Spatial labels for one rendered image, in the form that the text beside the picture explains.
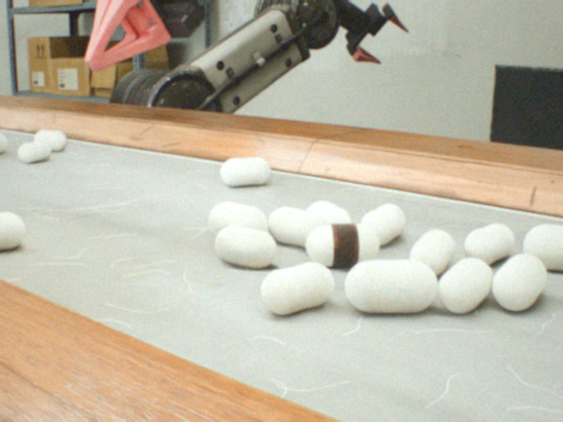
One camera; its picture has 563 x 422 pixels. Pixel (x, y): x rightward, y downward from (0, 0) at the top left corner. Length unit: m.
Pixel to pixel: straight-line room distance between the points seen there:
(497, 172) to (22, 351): 0.35
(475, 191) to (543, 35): 1.98
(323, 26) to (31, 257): 0.87
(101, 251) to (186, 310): 0.09
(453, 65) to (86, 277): 2.30
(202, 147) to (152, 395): 0.46
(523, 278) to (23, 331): 0.19
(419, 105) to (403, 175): 2.15
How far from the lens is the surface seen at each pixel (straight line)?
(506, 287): 0.29
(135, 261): 0.35
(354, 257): 0.33
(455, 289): 0.28
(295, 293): 0.27
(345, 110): 2.82
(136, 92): 1.00
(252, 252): 0.32
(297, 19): 1.13
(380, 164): 0.51
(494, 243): 0.34
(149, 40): 0.65
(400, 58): 2.67
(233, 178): 0.49
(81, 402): 0.17
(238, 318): 0.28
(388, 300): 0.27
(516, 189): 0.47
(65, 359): 0.20
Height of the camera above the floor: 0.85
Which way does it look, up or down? 15 degrees down
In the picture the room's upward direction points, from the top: straight up
